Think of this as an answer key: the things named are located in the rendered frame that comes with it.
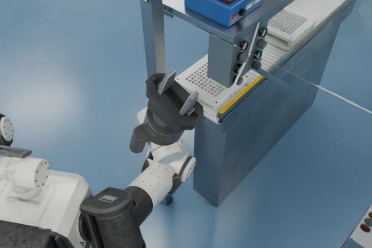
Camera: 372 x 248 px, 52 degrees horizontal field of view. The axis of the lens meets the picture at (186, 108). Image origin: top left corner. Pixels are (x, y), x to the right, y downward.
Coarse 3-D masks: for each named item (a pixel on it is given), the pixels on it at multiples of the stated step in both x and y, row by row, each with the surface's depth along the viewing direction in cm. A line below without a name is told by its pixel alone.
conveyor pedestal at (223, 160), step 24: (264, 96) 199; (288, 96) 234; (312, 96) 282; (240, 120) 189; (264, 120) 220; (288, 120) 263; (216, 144) 195; (240, 144) 208; (264, 144) 245; (216, 168) 208; (240, 168) 230; (216, 192) 223
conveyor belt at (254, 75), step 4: (264, 60) 186; (264, 64) 184; (268, 64) 184; (272, 64) 184; (264, 68) 182; (248, 72) 180; (252, 72) 180; (252, 76) 177; (256, 76) 177; (252, 80) 176; (204, 112) 164; (208, 116) 163; (212, 116) 162; (212, 120) 162; (216, 120) 160
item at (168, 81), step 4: (168, 72) 64; (172, 72) 64; (164, 76) 64; (168, 76) 64; (172, 76) 65; (164, 80) 65; (168, 80) 65; (172, 80) 68; (160, 84) 69; (164, 84) 66; (168, 84) 67; (172, 84) 70; (160, 88) 67; (164, 88) 67; (168, 88) 70; (160, 92) 68
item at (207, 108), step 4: (244, 88) 168; (236, 92) 166; (240, 92) 166; (232, 96) 165; (200, 100) 163; (228, 100) 163; (204, 104) 161; (208, 104) 161; (224, 104) 161; (204, 108) 161; (208, 108) 160; (212, 108) 160; (220, 108) 160; (208, 112) 161; (212, 112) 159; (216, 112) 158; (216, 116) 159
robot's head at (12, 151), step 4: (0, 148) 85; (4, 148) 85; (8, 148) 85; (12, 148) 85; (16, 148) 85; (20, 148) 85; (0, 152) 82; (4, 152) 82; (8, 152) 82; (12, 152) 82; (16, 152) 83; (20, 152) 85; (24, 152) 83; (28, 152) 84; (12, 156) 82; (16, 156) 82; (20, 156) 82; (24, 156) 82
